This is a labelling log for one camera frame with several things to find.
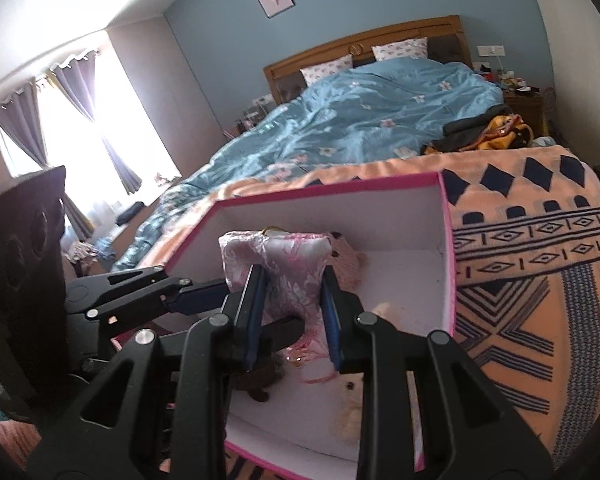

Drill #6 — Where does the person's left forearm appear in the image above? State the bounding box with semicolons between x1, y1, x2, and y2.
0;417;46;476

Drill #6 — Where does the wooden nightstand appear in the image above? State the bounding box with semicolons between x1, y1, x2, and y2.
502;87;556;136

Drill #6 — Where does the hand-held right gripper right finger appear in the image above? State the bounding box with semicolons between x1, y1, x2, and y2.
320;267;556;480

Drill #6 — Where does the white spotted pillow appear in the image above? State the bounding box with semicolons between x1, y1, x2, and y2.
300;53;355;87
371;37;429;63

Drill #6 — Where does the pile of colourful clothes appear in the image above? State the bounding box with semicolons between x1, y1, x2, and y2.
65;237;116;266

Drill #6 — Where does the brown and cream plush toy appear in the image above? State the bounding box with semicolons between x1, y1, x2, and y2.
232;305;398;448

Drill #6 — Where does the dark cloth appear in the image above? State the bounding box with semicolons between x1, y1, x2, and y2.
117;201;145;226

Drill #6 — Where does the wooden headboard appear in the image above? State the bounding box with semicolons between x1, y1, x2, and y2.
263;15;472;107

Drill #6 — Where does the orange patterned blanket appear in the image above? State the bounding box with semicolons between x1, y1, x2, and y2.
215;144;600;480

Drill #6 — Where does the cluttered bedside table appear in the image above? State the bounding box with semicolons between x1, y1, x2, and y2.
222;95;281;138

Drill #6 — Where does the pink knitted plush bear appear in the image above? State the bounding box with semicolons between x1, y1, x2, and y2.
330;231;367;291

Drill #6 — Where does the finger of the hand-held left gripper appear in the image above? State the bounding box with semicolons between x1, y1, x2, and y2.
65;266;231;324
260;318;307;362

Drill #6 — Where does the black folded clothing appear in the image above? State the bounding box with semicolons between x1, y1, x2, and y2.
442;104;515;152

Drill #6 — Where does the blue flowered duvet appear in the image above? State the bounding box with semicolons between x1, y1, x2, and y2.
111;57;505;273

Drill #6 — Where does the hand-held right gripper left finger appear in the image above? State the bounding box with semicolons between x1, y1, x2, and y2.
25;262;271;480

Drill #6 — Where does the pink floral satin pouch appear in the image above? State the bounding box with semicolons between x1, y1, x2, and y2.
219;230;334;386

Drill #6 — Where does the pink cardboard box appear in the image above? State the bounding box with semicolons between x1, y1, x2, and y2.
111;170;458;480

